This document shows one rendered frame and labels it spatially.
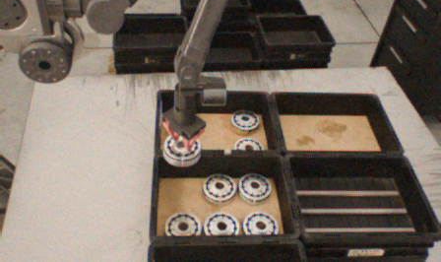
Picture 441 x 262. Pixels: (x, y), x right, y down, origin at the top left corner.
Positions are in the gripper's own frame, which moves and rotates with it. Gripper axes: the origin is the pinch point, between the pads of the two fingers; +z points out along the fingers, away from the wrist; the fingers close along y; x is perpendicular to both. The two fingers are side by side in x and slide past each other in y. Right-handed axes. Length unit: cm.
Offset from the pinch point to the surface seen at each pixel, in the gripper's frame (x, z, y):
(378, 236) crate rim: -22, 12, -53
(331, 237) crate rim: -12.7, 11.8, -43.7
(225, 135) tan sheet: -29.0, 22.3, 6.5
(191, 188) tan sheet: -3.9, 22.5, -1.3
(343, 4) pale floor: -294, 103, 89
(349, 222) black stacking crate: -29, 22, -43
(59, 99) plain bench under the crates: -6, 37, 74
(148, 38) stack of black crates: -82, 57, 107
